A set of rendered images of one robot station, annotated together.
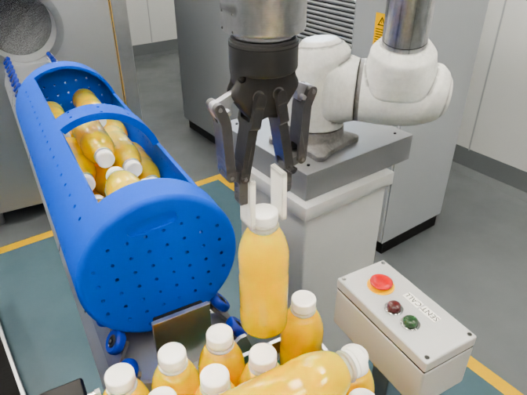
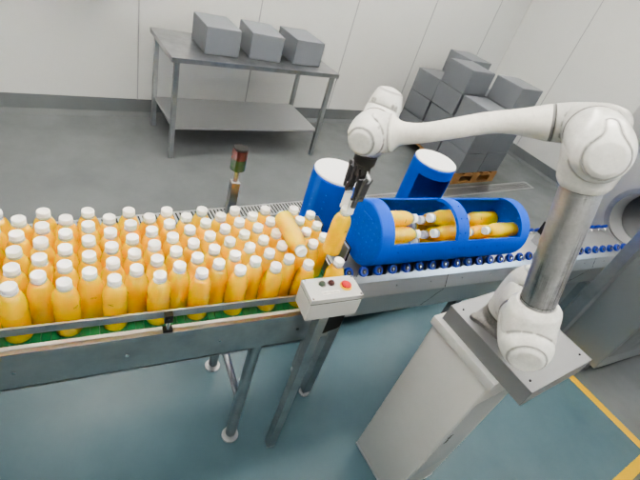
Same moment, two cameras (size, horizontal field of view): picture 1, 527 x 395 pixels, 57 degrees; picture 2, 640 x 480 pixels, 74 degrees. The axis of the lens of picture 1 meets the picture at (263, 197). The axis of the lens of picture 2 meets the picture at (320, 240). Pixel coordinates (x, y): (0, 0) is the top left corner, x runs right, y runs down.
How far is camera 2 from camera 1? 1.41 m
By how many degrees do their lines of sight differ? 68
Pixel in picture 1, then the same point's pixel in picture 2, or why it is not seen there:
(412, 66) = (511, 305)
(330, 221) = (443, 348)
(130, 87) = (598, 282)
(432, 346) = (310, 285)
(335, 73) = (512, 284)
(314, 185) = (450, 316)
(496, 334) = not seen: outside the picture
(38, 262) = not seen: hidden behind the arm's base
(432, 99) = (504, 337)
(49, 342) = (421, 320)
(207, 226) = (376, 233)
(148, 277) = (358, 229)
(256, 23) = not seen: hidden behind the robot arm
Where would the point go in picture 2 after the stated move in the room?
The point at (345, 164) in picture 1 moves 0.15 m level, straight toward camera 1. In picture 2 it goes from (473, 332) to (433, 316)
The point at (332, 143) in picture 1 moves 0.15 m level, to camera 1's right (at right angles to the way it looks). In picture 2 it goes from (488, 323) to (498, 357)
